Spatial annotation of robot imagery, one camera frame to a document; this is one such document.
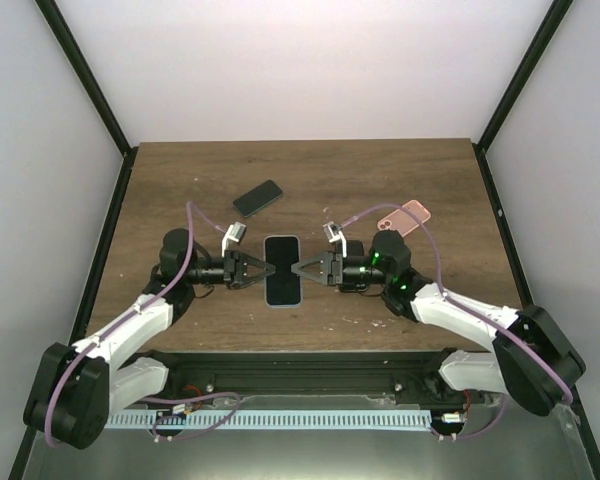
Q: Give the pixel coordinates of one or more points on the left black frame post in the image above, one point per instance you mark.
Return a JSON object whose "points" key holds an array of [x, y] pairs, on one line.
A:
{"points": [[59, 27]]}

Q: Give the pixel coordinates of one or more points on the black frame post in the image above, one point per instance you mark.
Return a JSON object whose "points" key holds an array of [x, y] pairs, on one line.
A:
{"points": [[542, 38], [59, 27]]}

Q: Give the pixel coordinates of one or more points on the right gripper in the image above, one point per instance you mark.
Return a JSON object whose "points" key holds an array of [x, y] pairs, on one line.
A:
{"points": [[327, 260]]}

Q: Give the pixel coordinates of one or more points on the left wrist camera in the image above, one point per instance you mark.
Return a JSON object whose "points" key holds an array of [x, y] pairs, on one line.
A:
{"points": [[234, 233]]}

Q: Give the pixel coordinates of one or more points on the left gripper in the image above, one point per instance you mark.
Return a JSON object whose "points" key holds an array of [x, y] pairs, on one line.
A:
{"points": [[236, 269]]}

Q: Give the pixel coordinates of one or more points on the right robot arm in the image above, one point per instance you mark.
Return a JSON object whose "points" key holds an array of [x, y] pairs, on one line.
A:
{"points": [[524, 353]]}

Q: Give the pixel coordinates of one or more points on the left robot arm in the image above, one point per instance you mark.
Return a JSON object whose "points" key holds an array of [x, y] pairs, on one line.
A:
{"points": [[78, 387]]}

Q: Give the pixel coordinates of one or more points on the white slotted cable duct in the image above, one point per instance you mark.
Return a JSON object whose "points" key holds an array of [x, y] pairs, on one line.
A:
{"points": [[384, 420]]}

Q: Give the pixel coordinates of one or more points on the right black frame post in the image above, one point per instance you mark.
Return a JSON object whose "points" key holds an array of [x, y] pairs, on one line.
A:
{"points": [[542, 38]]}

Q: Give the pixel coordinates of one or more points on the blue-edged dark phone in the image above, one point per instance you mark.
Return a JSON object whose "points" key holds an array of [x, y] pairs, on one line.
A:
{"points": [[258, 198], [283, 287]]}

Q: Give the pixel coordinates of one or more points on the black aluminium frame rail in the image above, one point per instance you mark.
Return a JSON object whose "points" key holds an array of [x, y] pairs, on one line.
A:
{"points": [[406, 376]]}

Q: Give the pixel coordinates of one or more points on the pink phone case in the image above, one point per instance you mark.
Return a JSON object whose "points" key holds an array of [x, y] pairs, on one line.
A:
{"points": [[406, 219]]}

